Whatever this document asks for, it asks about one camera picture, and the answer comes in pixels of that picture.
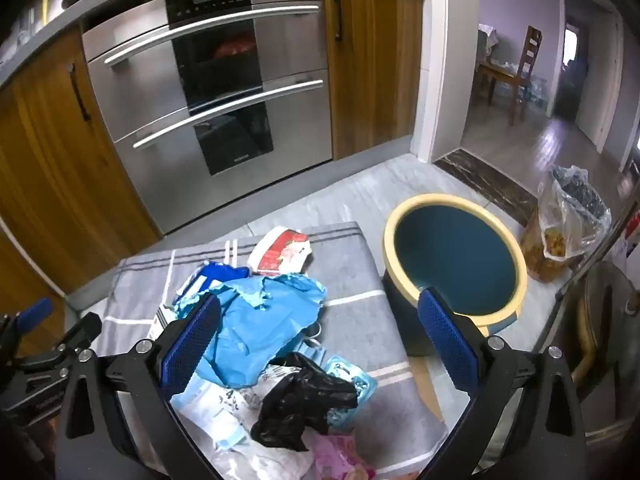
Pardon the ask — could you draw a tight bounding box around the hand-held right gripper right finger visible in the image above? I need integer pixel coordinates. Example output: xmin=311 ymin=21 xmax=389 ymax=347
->
xmin=417 ymin=287 xmax=586 ymax=480

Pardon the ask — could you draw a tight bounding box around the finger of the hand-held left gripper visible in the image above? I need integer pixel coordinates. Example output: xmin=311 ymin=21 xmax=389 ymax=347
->
xmin=0 ymin=297 xmax=54 ymax=356
xmin=15 ymin=312 xmax=103 ymax=376

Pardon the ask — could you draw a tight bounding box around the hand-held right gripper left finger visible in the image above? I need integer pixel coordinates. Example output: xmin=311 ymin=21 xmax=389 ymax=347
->
xmin=55 ymin=292 xmax=223 ymax=480

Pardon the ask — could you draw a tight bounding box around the white barcode box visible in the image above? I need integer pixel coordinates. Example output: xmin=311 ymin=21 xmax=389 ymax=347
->
xmin=149 ymin=302 xmax=177 ymax=343

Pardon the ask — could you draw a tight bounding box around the light blue plastic bag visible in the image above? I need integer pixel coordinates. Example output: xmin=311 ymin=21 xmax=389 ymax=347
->
xmin=172 ymin=272 xmax=326 ymax=388

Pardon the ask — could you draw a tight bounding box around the blue and white packet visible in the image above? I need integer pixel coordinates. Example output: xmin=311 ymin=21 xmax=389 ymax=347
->
xmin=175 ymin=260 xmax=251 ymax=311

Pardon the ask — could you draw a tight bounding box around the blue bin with yellow rim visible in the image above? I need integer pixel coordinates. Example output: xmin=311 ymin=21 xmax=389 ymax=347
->
xmin=382 ymin=192 xmax=528 ymax=358

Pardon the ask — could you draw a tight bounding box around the teal blister pack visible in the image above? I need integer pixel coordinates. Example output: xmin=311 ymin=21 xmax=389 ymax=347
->
xmin=322 ymin=355 xmax=378 ymax=428

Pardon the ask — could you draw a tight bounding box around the blue face mask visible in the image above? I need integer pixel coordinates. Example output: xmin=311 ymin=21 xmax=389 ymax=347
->
xmin=287 ymin=322 xmax=333 ymax=368

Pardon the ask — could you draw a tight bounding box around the red and white wrapper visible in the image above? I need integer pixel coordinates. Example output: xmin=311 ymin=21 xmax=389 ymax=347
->
xmin=247 ymin=226 xmax=315 ymax=276

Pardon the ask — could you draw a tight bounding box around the black plastic bag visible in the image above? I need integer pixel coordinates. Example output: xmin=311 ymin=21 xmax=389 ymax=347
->
xmin=250 ymin=352 xmax=360 ymax=452

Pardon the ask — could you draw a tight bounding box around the white paper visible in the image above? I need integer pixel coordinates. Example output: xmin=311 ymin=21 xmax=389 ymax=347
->
xmin=215 ymin=437 xmax=321 ymax=480

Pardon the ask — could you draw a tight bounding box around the pink wrapper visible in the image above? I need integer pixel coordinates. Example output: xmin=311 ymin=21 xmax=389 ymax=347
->
xmin=312 ymin=432 xmax=396 ymax=480

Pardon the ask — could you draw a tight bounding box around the tan wooden board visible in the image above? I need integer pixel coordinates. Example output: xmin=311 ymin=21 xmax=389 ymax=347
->
xmin=412 ymin=357 xmax=443 ymax=423

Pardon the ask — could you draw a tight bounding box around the waste bin with clear liner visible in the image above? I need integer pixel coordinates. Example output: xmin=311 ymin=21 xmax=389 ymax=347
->
xmin=520 ymin=164 xmax=613 ymax=283

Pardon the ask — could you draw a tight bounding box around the wide wooden cabinet door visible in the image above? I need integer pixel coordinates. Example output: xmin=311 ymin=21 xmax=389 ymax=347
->
xmin=0 ymin=27 xmax=163 ymax=311

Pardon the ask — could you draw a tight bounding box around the stainless steel built-in oven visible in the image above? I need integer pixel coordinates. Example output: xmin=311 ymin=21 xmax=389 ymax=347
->
xmin=80 ymin=0 xmax=333 ymax=236

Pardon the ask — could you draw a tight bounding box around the pack of water bottles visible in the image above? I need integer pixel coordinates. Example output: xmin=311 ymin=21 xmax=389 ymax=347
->
xmin=492 ymin=80 xmax=525 ymax=106

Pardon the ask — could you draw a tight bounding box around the white interior door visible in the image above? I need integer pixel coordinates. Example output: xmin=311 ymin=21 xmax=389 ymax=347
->
xmin=575 ymin=10 xmax=623 ymax=148

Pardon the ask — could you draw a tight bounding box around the narrow wooden cabinet door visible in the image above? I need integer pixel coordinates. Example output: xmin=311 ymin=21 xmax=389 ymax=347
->
xmin=320 ymin=0 xmax=425 ymax=161

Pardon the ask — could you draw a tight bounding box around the wooden dining chair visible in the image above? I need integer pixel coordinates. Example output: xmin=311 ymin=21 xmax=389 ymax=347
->
xmin=477 ymin=25 xmax=543 ymax=126

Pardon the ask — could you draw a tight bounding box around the white cloth bundle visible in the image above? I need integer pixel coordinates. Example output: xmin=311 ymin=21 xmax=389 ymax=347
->
xmin=479 ymin=23 xmax=501 ymax=57

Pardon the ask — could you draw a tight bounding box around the wooden tool handle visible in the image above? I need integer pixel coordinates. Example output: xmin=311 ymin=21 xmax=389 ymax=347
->
xmin=570 ymin=305 xmax=601 ymax=386

